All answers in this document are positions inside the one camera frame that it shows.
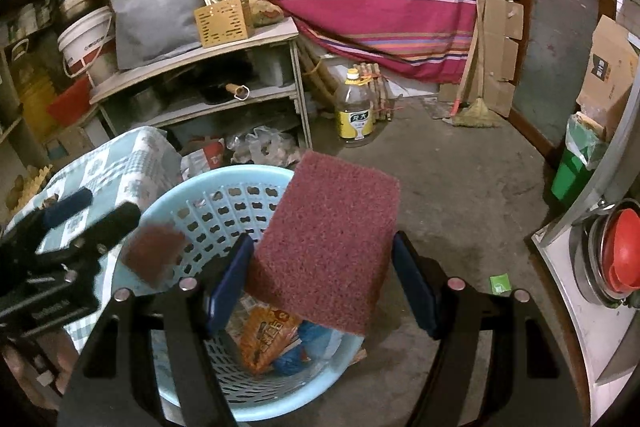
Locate red white plastic bag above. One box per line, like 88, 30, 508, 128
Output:
181, 138, 228, 180

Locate patterned plastic bag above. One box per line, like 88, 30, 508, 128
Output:
250, 0, 283, 28

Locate white plastic bucket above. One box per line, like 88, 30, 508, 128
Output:
56, 6, 116, 78

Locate grey shelf cabinet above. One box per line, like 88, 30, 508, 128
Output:
89, 16, 315, 152

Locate large maroon scouring pad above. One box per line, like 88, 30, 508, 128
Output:
244, 151, 402, 337

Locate green white checked tablecloth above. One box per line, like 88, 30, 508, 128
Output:
0, 126, 183, 353

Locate orange snack wrapper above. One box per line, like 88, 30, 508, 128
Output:
235, 304, 303, 375

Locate bamboo pole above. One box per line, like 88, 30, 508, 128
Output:
300, 39, 341, 108

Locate green waste bin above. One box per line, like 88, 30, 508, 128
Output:
551, 112, 608, 208

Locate red plastic basin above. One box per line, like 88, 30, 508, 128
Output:
46, 77, 93, 125

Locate clear plastic bag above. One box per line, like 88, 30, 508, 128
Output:
225, 126, 303, 170

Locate bundle of wooden sticks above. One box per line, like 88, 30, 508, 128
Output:
347, 63, 396, 122

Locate small maroon scouring pad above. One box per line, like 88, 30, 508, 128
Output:
121, 223, 190, 286

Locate straw broom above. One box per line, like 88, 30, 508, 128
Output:
442, 24, 501, 128

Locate grey cushion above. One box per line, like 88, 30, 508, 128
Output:
109, 0, 226, 70

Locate plastic oil bottle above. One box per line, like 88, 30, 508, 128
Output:
334, 68, 377, 148

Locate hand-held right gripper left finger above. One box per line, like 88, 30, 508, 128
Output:
56, 233, 256, 427

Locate blue plastic bag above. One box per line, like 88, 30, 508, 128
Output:
272, 319, 341, 375

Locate light blue plastic basket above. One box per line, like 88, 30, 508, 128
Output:
111, 164, 366, 423

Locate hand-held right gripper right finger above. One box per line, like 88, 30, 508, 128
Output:
391, 231, 587, 427

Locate brown cardboard box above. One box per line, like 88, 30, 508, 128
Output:
576, 14, 640, 140

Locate red plastic bowl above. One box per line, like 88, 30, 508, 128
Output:
602, 209, 640, 293

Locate wooden utensil holder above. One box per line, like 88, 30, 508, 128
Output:
194, 0, 251, 49

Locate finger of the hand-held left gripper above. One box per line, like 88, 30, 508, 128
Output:
10, 188, 94, 233
35, 202, 142, 268

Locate yellow oil jug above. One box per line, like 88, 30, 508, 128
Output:
17, 72, 61, 142

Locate person's left hand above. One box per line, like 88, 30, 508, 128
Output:
0, 331, 82, 410

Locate cardboard egg tray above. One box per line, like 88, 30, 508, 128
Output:
7, 164, 53, 212

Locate cardboard sheets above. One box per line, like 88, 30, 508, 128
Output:
477, 0, 526, 118

